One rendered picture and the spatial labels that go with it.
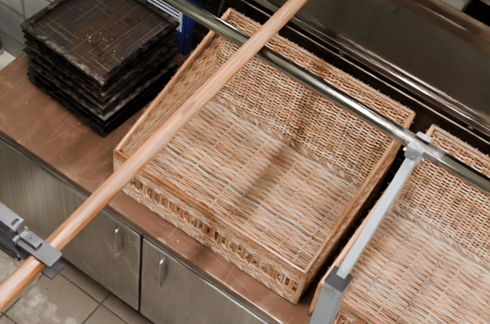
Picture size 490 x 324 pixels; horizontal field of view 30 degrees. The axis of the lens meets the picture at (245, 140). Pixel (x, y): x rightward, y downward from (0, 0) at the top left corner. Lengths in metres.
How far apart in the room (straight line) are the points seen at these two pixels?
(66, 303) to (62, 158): 0.59
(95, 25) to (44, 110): 0.28
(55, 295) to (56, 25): 0.87
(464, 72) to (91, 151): 0.95
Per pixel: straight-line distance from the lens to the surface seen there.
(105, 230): 2.43
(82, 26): 2.36
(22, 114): 2.47
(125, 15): 2.39
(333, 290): 1.82
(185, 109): 1.67
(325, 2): 2.20
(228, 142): 2.41
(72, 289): 2.84
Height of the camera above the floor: 2.51
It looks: 53 degrees down
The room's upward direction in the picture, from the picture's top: 10 degrees clockwise
